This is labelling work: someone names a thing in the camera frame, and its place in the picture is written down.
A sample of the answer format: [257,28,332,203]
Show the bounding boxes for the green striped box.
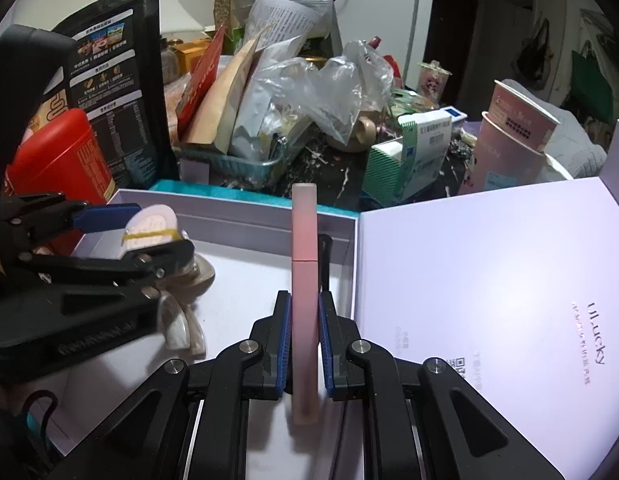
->
[362,140,415,206]

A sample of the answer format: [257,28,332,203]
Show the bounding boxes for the dark hanging bag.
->
[512,17,553,91]

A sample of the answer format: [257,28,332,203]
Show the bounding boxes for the beige paper pouch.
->
[182,35,263,156]

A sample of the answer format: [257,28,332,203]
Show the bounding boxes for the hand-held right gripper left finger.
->
[50,290,294,480]

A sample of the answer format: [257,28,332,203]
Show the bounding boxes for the pearl beige hair claw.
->
[154,252,216,358]

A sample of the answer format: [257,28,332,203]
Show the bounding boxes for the red plastic canister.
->
[7,108,115,211]

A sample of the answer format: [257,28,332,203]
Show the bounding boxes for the red snack packet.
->
[176,25,228,136]

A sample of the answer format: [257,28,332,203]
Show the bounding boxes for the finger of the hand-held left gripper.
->
[2,192,143,251]
[22,240,196,288]

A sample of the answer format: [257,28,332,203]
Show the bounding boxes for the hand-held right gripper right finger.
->
[318,290,565,480]

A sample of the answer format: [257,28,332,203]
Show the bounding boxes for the white refrigerator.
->
[277,0,435,91]

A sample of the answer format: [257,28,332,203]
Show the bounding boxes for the pink compact with rubber band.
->
[120,203,183,256]

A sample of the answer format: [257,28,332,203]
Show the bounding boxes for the teal plastic basket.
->
[180,132,310,191]

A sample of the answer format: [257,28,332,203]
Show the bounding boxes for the green hanging bag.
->
[569,50,615,111]

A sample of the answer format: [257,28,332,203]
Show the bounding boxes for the clear plastic bag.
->
[230,40,395,156]

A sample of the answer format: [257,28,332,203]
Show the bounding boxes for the pink cosmetic tube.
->
[291,183,321,426]

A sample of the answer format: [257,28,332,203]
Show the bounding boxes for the white blue medicine box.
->
[398,107,467,196]

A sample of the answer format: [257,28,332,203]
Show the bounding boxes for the lavender cardboard box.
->
[54,120,619,480]

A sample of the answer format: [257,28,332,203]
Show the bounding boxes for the yellow box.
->
[172,40,210,73]

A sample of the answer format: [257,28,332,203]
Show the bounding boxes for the small patterned cup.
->
[419,60,453,101]

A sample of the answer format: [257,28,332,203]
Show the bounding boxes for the teal bubble mailer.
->
[148,180,360,218]

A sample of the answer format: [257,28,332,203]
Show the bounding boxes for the dark wooden door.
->
[432,0,480,106]

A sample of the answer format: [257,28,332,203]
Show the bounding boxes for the printed paper sheet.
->
[250,0,330,56]

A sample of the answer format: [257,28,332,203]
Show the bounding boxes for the black food pouch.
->
[54,0,173,188]

